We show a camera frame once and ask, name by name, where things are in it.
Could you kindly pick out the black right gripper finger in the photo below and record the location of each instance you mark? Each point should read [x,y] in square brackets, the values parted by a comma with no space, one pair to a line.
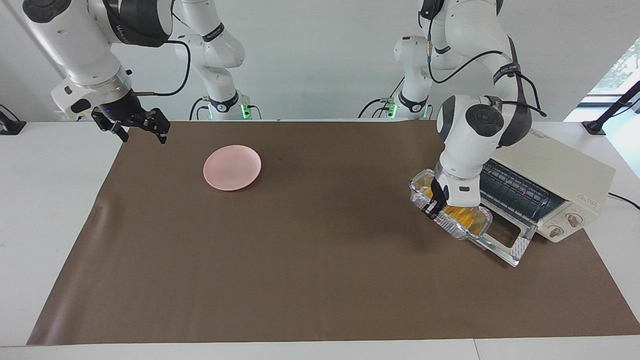
[161,125]
[116,130]

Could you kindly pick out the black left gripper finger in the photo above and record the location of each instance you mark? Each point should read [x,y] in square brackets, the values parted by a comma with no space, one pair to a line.
[431,209]

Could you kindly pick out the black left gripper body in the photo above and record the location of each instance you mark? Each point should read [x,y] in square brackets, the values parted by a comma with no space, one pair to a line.
[440,191]

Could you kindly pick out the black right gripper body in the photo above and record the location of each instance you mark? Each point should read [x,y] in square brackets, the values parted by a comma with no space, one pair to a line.
[122,109]

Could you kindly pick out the aluminium foil tray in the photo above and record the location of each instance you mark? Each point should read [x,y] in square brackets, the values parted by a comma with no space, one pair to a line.
[450,222]

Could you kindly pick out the golden ridged bread loaf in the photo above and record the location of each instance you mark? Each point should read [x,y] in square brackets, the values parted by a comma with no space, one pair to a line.
[462,217]

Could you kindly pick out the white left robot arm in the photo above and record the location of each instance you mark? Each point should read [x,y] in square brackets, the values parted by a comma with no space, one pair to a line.
[470,130]

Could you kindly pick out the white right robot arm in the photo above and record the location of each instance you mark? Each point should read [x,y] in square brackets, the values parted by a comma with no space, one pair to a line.
[85,45]

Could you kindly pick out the glass oven door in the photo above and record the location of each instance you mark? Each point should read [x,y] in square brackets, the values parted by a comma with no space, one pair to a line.
[510,240]

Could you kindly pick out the beige oven knob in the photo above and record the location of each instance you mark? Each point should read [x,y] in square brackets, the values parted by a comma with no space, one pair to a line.
[574,219]
[555,231]

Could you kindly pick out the cream toaster oven body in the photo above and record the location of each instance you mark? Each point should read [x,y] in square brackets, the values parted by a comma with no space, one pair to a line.
[565,175]

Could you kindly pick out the pink round plate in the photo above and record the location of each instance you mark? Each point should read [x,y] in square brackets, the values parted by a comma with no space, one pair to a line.
[232,167]

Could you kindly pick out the black table clamp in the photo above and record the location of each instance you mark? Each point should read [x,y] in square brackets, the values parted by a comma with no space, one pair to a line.
[10,124]

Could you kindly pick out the brown table mat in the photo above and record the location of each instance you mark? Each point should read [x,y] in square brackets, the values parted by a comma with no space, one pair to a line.
[300,260]

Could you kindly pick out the window with greenery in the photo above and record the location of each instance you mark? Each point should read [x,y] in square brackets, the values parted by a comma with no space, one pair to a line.
[617,70]

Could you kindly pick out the white wall conduit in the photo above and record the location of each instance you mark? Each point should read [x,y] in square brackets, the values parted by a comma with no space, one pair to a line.
[42,47]

